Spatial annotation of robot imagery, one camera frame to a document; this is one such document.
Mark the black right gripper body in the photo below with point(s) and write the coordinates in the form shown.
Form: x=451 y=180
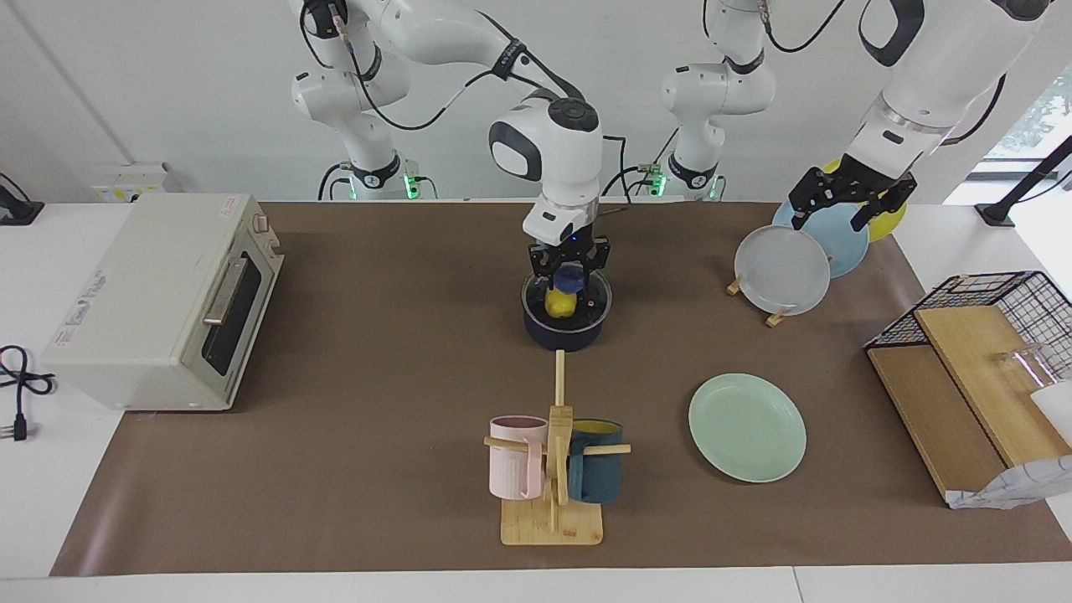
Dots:
x=569 y=251

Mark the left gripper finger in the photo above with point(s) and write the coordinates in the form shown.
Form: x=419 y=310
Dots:
x=804 y=201
x=875 y=211

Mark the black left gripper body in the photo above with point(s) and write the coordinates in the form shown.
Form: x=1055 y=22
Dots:
x=871 y=180

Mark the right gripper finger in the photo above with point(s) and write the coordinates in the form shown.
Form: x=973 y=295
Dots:
x=598 y=261
x=540 y=268

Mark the glass lid blue knob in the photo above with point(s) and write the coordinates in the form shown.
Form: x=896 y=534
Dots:
x=569 y=279

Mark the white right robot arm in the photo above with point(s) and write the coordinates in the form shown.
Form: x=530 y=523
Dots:
x=553 y=142

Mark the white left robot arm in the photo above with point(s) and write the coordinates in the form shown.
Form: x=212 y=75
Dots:
x=720 y=92

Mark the yellow plate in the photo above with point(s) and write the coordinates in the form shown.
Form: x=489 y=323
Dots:
x=892 y=224

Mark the light blue plate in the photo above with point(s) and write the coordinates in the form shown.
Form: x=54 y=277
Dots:
x=846 y=243

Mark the grey plate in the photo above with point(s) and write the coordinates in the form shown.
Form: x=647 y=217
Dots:
x=783 y=272

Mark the wooden plate rack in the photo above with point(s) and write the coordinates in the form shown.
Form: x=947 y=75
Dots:
x=777 y=318

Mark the pale green plate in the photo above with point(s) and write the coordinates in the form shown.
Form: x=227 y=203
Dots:
x=745 y=427

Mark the black table clamp stand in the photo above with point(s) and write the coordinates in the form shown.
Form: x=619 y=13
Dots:
x=17 y=211
x=1022 y=180

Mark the pink mug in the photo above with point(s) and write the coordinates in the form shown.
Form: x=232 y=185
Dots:
x=512 y=469

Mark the dark teal mug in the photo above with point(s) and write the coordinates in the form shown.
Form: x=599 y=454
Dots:
x=596 y=473

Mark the clear glass cup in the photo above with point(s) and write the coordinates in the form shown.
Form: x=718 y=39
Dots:
x=1030 y=360

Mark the wooden mug tree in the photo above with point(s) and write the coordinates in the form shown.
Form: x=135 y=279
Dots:
x=553 y=523

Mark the white container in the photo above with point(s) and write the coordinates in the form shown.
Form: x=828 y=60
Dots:
x=1057 y=410

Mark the brown table mat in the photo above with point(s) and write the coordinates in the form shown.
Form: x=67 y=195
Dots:
x=335 y=461

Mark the white checked cloth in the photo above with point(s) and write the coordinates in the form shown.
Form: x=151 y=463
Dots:
x=1013 y=490

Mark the beige toaster oven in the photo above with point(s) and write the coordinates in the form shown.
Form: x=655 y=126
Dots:
x=126 y=293

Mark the white wall socket strip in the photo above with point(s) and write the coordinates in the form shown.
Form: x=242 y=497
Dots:
x=126 y=180

